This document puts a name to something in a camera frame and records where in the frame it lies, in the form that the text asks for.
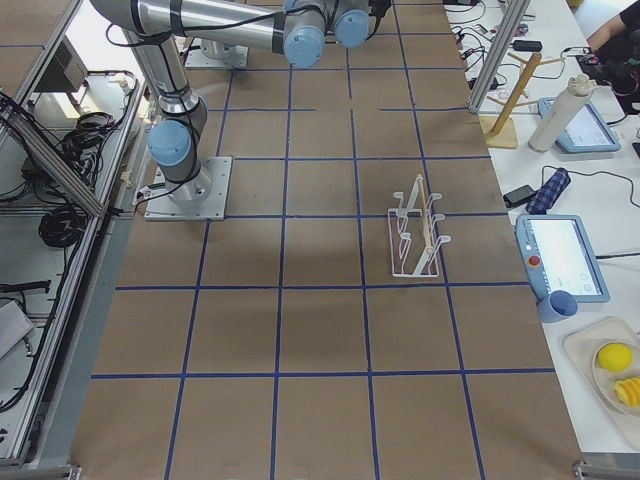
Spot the white cylindrical bottle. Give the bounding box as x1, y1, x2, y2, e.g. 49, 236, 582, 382
528, 74, 597, 152

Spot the yellow ball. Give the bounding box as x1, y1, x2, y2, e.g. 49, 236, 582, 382
596, 342, 633, 373

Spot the beige tray with food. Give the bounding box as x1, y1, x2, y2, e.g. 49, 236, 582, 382
562, 316, 639, 449

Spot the wooden mug tree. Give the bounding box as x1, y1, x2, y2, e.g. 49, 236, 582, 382
478, 52, 563, 149

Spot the blue cup on desk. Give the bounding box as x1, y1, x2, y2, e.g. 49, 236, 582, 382
537, 290, 578, 323

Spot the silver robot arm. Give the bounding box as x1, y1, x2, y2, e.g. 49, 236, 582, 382
93, 1, 391, 220

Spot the yellow sliced toy fruit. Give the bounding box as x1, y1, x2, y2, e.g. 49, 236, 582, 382
613, 377, 640, 407

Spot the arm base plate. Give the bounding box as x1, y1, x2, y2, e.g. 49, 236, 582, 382
144, 157, 232, 221

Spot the dark checkered pouch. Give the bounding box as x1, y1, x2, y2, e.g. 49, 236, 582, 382
525, 168, 571, 215

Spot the aluminium frame post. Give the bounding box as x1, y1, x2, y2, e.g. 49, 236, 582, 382
468, 0, 530, 114

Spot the blue teach pendant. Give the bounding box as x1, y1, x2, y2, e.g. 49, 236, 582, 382
555, 102, 621, 154
515, 214, 610, 303

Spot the black phone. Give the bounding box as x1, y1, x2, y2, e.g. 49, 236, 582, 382
503, 184, 537, 209

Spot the white wire cup rack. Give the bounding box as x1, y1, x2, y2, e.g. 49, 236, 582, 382
387, 174, 451, 279

